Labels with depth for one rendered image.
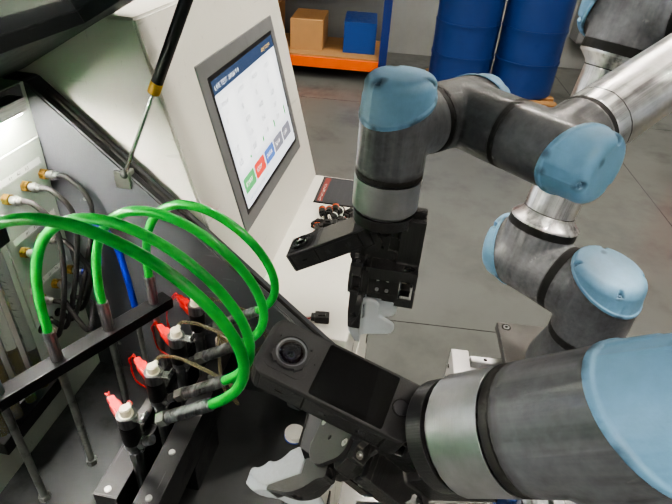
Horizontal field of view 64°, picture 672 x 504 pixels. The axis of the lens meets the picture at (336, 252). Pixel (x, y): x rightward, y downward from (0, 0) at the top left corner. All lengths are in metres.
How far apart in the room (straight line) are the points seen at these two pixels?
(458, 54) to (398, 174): 4.74
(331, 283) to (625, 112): 0.78
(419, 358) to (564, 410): 2.20
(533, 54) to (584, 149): 4.83
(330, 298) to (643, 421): 0.96
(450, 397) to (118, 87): 0.76
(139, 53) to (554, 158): 0.63
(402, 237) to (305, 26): 5.40
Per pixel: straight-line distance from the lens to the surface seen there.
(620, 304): 0.91
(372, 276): 0.64
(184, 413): 0.76
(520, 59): 5.38
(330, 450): 0.40
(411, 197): 0.59
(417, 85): 0.54
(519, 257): 0.96
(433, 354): 2.50
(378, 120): 0.55
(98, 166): 0.99
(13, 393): 0.93
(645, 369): 0.27
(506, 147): 0.57
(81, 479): 1.14
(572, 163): 0.54
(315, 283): 1.22
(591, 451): 0.28
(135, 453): 0.88
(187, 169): 0.97
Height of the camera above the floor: 1.74
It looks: 35 degrees down
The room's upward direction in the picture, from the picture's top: 4 degrees clockwise
